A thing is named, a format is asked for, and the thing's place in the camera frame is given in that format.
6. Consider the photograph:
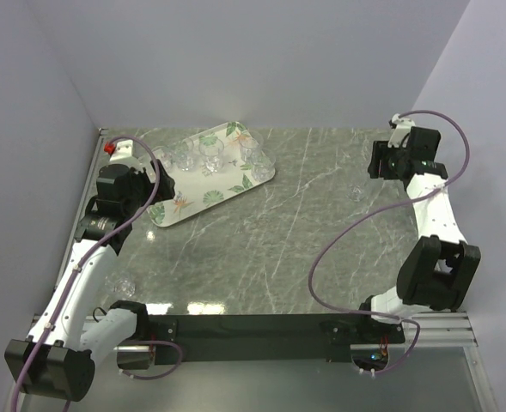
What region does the clear glass cup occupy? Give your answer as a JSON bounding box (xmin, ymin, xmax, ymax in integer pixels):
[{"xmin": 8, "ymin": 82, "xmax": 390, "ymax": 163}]
[
  {"xmin": 152, "ymin": 146, "xmax": 174, "ymax": 173},
  {"xmin": 347, "ymin": 185, "xmax": 368, "ymax": 203},
  {"xmin": 172, "ymin": 138, "xmax": 195, "ymax": 172},
  {"xmin": 238, "ymin": 130, "xmax": 264, "ymax": 163},
  {"xmin": 198, "ymin": 136, "xmax": 225, "ymax": 173},
  {"xmin": 106, "ymin": 277, "xmax": 136, "ymax": 300},
  {"xmin": 251, "ymin": 152, "xmax": 276, "ymax": 182}
]

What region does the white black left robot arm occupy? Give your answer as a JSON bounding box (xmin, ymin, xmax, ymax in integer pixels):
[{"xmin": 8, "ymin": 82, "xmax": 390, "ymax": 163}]
[{"xmin": 4, "ymin": 159, "xmax": 175, "ymax": 409}]

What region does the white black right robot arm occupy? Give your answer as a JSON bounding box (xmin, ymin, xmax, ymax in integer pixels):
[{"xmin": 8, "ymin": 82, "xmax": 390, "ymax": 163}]
[{"xmin": 356, "ymin": 124, "xmax": 481, "ymax": 342}]

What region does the floral leaf print tray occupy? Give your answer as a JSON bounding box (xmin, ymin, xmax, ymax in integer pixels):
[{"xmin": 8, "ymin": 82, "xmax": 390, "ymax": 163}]
[{"xmin": 148, "ymin": 121, "xmax": 269, "ymax": 227}]

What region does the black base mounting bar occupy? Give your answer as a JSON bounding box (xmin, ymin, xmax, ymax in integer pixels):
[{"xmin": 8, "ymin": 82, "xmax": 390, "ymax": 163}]
[{"xmin": 99, "ymin": 312, "xmax": 406, "ymax": 366}]

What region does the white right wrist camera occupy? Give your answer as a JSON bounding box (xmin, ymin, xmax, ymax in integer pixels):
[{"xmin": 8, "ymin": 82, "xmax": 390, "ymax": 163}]
[{"xmin": 387, "ymin": 113, "xmax": 415, "ymax": 148}]

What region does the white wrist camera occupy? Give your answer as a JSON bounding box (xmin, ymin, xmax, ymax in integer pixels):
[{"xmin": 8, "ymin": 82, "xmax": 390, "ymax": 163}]
[
  {"xmin": 104, "ymin": 139, "xmax": 143, "ymax": 170},
  {"xmin": 387, "ymin": 113, "xmax": 415, "ymax": 148}
]

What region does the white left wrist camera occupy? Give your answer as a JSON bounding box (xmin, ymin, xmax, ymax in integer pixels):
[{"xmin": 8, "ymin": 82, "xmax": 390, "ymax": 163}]
[{"xmin": 104, "ymin": 139, "xmax": 143, "ymax": 170}]

